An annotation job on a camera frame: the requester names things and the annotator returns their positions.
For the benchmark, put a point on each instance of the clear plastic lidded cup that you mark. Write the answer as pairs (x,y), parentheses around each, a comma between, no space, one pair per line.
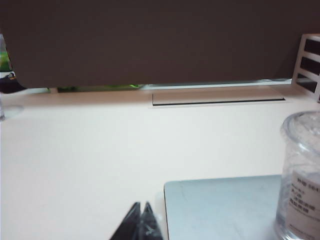
(300,155)

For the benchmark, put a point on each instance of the white drawer organizer frame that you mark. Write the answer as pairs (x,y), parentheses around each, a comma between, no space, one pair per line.
(310,55)

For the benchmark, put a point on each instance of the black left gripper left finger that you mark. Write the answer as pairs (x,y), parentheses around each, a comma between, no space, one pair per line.
(132,225)

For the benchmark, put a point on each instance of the plastic bottle green label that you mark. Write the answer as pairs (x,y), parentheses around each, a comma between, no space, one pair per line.
(5,60)

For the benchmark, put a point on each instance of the silver Dell laptop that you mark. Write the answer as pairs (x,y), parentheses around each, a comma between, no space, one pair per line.
(212,212)

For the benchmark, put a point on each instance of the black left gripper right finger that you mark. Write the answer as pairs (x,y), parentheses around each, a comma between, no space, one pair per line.
(150,227)

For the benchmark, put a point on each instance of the dark translucent organizer drawer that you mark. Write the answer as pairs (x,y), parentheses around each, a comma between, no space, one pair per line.
(313,46)
(311,65)
(308,83)

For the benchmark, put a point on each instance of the brown fabric desk divider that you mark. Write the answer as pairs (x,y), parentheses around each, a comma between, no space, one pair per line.
(150,37)

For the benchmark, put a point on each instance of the green item behind divider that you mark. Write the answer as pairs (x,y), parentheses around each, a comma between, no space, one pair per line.
(100,88)

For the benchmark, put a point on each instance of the black object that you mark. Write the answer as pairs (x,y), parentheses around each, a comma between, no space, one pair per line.
(10,83)

